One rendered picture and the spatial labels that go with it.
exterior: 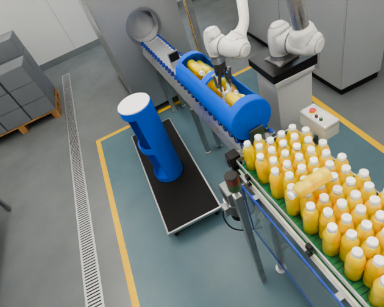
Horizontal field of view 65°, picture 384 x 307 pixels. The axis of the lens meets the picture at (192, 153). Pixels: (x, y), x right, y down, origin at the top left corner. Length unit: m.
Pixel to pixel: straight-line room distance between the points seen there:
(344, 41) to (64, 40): 5.21
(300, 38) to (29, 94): 3.96
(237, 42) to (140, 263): 1.98
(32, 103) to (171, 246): 3.26
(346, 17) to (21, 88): 4.15
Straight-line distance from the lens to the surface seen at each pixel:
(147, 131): 2.52
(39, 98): 5.09
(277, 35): 2.24
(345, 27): 3.30
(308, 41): 2.13
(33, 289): 3.35
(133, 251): 2.90
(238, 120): 1.80
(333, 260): 1.55
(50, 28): 6.82
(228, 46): 1.68
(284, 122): 2.55
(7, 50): 5.26
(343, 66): 3.52
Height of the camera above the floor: 2.32
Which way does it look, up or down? 44 degrees down
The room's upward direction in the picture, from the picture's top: 23 degrees counter-clockwise
